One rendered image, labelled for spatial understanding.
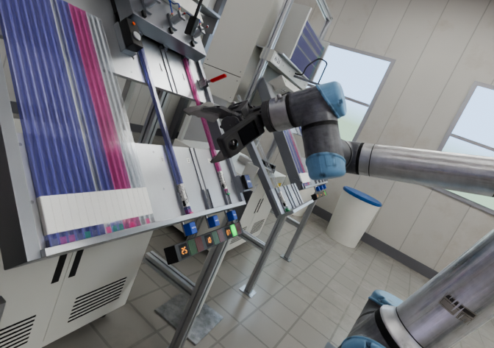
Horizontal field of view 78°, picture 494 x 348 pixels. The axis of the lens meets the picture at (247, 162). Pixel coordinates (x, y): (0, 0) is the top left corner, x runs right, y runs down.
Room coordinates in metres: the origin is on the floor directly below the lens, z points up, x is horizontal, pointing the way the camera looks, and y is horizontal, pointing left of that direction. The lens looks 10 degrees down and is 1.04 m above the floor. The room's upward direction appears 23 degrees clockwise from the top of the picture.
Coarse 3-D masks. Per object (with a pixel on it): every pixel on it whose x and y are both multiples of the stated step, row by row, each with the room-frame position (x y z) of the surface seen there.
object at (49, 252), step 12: (240, 204) 0.96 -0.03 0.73; (180, 216) 0.67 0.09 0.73; (192, 216) 0.71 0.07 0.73; (132, 228) 0.54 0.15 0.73; (144, 228) 0.56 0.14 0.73; (156, 228) 0.63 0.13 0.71; (84, 240) 0.45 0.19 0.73; (96, 240) 0.46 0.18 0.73; (108, 240) 0.48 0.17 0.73; (48, 252) 0.39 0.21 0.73; (60, 252) 0.41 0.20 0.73
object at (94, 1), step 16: (64, 0) 0.69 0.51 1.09; (80, 0) 0.73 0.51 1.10; (96, 0) 0.79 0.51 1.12; (96, 16) 0.76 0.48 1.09; (112, 16) 0.82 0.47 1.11; (0, 32) 0.51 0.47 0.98; (112, 32) 0.79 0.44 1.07; (112, 48) 0.76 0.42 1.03; (144, 48) 0.89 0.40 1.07; (160, 48) 0.97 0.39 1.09; (128, 64) 0.79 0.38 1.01; (160, 64) 0.93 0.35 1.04; (176, 64) 1.02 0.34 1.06; (192, 64) 1.12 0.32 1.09; (144, 80) 0.82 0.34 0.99; (160, 80) 0.89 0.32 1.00; (176, 80) 0.97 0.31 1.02; (192, 96) 1.02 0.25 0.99
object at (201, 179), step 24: (24, 144) 0.46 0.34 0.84; (144, 144) 0.71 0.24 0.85; (24, 168) 0.44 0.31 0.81; (144, 168) 0.67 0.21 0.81; (168, 168) 0.75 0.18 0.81; (192, 168) 0.84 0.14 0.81; (168, 192) 0.71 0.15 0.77; (192, 192) 0.79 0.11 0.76; (216, 192) 0.90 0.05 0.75; (168, 216) 0.67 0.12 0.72
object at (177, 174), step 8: (144, 56) 0.85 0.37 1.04; (144, 64) 0.84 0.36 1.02; (144, 72) 0.83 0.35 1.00; (152, 80) 0.83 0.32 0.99; (152, 88) 0.82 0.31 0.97; (152, 96) 0.81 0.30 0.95; (160, 112) 0.80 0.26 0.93; (160, 120) 0.79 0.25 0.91; (168, 136) 0.78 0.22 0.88; (168, 144) 0.77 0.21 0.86; (168, 152) 0.77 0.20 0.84; (176, 160) 0.77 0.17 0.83; (176, 168) 0.75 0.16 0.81; (176, 176) 0.75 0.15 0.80; (184, 208) 0.72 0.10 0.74
